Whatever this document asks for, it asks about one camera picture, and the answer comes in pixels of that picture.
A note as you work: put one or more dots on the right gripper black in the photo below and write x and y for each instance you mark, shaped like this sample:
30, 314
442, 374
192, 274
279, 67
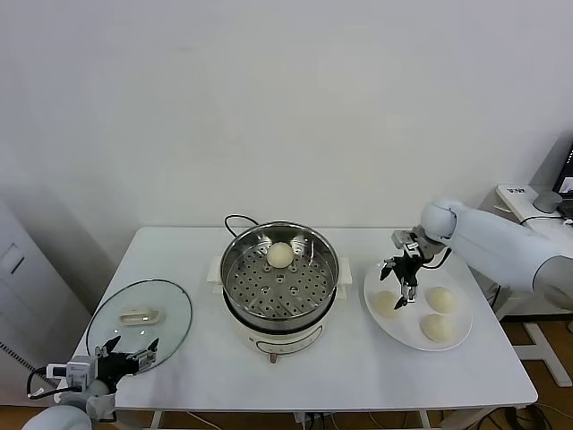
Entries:
409, 269

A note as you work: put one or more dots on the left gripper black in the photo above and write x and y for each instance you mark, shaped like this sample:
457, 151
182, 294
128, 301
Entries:
116, 365

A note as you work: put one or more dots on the white steamed baozi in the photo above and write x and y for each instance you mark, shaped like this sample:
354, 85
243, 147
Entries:
435, 328
385, 305
280, 254
441, 298

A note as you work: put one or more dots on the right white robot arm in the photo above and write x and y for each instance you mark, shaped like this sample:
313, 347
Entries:
492, 246

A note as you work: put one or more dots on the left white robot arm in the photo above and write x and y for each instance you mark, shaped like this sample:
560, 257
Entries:
58, 416

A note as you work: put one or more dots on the perforated steel steamer basket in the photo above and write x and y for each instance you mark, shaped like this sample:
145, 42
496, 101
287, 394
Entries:
279, 286

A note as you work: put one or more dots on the white round plate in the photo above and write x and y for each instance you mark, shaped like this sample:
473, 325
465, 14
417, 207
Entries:
405, 331

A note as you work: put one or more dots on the white cabinet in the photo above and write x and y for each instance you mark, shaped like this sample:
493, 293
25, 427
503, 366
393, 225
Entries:
27, 291

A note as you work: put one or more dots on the cream electric cooker base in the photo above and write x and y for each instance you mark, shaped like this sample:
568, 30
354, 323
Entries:
286, 340

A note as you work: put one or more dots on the white side desk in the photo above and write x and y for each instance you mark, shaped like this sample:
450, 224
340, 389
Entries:
515, 203

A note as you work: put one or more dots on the printed desk label sticker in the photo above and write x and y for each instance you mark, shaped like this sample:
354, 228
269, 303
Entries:
515, 190

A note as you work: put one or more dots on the grey round puck device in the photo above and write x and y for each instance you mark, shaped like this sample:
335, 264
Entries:
546, 201

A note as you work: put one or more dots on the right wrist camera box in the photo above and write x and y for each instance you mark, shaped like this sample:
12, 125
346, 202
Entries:
400, 238

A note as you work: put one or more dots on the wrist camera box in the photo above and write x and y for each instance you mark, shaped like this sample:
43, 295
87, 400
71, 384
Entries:
78, 369
400, 238

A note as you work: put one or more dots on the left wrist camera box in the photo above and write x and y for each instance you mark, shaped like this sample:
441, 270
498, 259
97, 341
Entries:
78, 369

